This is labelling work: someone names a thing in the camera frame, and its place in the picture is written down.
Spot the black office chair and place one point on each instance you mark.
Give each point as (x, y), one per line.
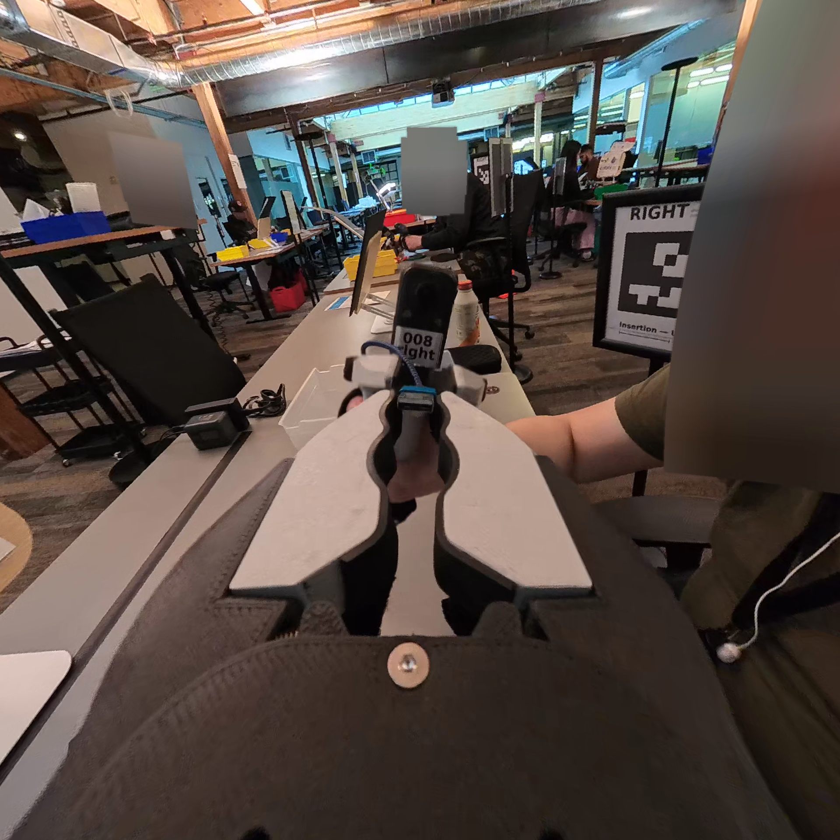
(522, 262)

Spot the person's right hand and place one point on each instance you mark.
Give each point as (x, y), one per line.
(417, 482)

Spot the blue storage bin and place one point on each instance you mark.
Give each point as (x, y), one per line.
(65, 228)

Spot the person's olive shirt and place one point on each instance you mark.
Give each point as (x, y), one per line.
(774, 722)

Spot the white board stand base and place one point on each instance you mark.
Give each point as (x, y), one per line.
(26, 702)

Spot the ceiling projector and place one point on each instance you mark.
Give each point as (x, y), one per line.
(443, 94)

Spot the black power adapter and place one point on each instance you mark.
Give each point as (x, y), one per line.
(213, 426)

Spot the black oval case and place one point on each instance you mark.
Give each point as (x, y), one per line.
(478, 359)

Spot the black metal cart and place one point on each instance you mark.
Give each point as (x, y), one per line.
(72, 394)

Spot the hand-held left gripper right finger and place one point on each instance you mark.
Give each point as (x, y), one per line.
(512, 518)

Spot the black framed marker sign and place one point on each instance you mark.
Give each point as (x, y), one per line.
(649, 275)
(492, 177)

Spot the silver ventilation duct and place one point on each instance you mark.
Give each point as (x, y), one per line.
(275, 56)

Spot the clear plastic bin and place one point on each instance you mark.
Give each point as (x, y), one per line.
(315, 407)

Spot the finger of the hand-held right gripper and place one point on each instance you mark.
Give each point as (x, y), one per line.
(466, 384)
(371, 374)

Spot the person's right forearm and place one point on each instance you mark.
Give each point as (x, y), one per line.
(577, 439)

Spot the black slanted panel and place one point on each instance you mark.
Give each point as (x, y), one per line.
(151, 354)

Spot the wooden standing desk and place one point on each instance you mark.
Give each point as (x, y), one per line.
(98, 237)

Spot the black floor lamp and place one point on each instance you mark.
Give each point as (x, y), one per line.
(670, 118)

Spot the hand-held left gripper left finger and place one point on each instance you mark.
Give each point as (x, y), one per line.
(315, 518)

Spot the white plastic bottle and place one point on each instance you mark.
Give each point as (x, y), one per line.
(466, 315)

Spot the yellow storage bin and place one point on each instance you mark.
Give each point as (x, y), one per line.
(233, 253)
(371, 266)

